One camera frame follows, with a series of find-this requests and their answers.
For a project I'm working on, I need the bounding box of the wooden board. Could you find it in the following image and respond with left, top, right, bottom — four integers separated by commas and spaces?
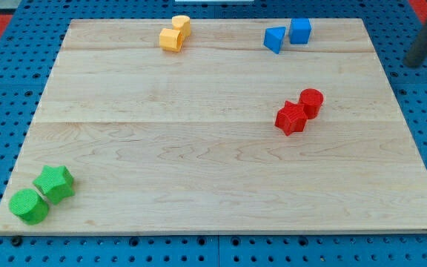
0, 19, 427, 236

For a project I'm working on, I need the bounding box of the red star block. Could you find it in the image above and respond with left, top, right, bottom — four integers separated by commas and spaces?
274, 100, 308, 136

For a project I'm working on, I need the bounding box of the yellow hexagon block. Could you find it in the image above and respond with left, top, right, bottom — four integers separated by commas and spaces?
159, 28, 183, 52

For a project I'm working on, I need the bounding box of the red cylinder block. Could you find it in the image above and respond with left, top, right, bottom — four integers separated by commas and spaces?
299, 88, 324, 119

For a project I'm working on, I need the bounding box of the blue triangle block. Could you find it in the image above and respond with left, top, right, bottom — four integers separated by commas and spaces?
263, 26, 286, 54

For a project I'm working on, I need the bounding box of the yellow heart block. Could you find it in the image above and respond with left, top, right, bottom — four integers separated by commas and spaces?
171, 15, 191, 39

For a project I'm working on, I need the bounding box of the blue cube block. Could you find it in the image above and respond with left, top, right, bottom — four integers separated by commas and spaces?
288, 18, 311, 45

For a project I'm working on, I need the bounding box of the green star block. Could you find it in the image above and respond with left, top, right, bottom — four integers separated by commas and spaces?
33, 165, 75, 205

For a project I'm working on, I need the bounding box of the green cylinder block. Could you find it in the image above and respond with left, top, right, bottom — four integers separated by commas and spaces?
9, 188, 49, 225

